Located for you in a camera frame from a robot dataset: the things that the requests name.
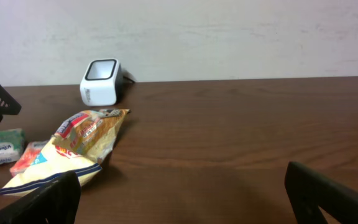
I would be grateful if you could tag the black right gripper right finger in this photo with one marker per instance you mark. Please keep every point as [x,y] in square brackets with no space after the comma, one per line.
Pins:
[310,192]

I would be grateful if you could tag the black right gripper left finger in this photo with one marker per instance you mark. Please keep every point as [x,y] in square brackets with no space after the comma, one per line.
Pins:
[54,202]

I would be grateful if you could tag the orange snack packet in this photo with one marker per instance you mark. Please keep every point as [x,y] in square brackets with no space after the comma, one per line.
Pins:
[30,153]

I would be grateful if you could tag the yellow snack chip bag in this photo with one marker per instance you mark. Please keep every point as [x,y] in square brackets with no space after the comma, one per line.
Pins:
[80,144]

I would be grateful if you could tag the green tissue pack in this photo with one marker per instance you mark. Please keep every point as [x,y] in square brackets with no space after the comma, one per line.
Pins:
[11,145]

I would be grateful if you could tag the white barcode scanner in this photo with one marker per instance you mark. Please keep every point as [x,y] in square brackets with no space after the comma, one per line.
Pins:
[102,83]

